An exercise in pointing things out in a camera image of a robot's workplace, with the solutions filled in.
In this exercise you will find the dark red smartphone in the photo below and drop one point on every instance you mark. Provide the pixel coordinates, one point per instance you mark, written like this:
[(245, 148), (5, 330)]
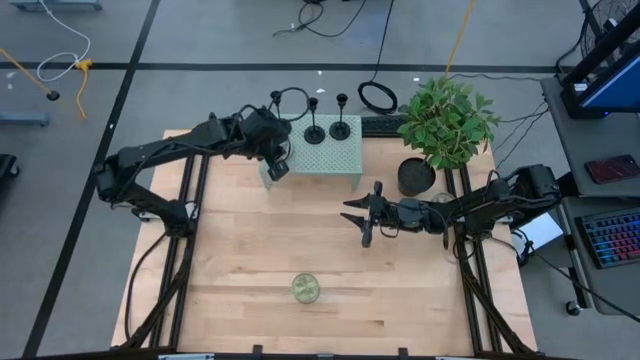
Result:
[(612, 169)]

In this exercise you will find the black aluminium frame side rails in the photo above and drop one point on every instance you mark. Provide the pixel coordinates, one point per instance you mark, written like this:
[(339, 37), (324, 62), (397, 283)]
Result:
[(179, 305), (473, 310)]

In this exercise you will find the black aluminium frame cross rail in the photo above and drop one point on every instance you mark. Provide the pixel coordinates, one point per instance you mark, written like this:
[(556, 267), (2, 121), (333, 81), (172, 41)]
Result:
[(382, 125)]

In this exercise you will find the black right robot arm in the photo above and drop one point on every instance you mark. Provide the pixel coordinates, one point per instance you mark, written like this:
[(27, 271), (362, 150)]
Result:
[(500, 200)]

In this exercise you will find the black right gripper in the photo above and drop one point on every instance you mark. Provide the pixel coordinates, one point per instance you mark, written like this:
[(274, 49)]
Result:
[(382, 212)]

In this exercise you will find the green leafy plant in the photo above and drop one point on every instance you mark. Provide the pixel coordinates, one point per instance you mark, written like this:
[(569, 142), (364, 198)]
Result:
[(445, 122)]

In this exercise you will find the monitor with blue screen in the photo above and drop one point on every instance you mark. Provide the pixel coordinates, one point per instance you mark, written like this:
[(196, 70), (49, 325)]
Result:
[(615, 85)]

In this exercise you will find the black caster wheel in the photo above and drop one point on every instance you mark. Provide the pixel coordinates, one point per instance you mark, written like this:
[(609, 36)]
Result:
[(573, 307)]

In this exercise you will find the white box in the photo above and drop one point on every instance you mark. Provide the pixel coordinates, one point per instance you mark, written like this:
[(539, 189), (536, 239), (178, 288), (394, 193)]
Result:
[(542, 232)]

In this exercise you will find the black floor fan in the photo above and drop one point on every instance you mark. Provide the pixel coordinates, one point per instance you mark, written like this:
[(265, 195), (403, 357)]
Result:
[(607, 15)]

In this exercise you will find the black frame rail with clips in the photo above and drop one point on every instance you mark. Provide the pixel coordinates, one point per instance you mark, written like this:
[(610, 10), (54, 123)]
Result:
[(320, 356)]

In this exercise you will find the grey keyboard desk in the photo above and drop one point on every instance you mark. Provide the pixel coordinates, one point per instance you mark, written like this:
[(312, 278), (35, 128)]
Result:
[(615, 285)]

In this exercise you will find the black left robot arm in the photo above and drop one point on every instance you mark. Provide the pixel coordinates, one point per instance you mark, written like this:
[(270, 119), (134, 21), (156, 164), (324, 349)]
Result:
[(150, 150)]

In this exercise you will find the grey stand base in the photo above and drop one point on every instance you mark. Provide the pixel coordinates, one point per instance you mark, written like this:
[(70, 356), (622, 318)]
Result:
[(55, 5), (25, 118)]

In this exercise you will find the black plant pot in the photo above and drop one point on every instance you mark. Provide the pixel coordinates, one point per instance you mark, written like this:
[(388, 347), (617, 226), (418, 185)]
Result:
[(416, 176)]

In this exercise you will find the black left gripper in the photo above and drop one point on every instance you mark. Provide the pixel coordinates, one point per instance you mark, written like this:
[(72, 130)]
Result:
[(262, 132)]

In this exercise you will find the backlit rainbow keyboard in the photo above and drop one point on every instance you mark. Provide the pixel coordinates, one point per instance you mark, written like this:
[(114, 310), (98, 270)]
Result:
[(610, 239)]

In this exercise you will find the green perforated metal shelf riser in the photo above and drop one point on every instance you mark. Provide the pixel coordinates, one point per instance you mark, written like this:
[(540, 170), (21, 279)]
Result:
[(330, 155)]

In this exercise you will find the orange rod with black foot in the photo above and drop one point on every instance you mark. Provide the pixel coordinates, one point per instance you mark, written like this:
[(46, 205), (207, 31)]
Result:
[(53, 95)]

